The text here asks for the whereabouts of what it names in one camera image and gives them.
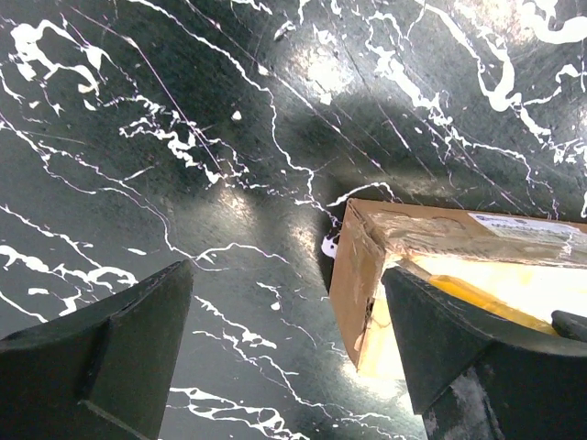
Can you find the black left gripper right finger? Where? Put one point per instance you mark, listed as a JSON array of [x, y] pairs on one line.
[[471, 374]]

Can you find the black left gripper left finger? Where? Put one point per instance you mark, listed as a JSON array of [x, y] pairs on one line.
[[102, 372]]

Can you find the yellow utility knife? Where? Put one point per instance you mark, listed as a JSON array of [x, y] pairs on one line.
[[470, 294]]

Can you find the brown cardboard express box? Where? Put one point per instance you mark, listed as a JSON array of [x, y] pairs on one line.
[[535, 266]]

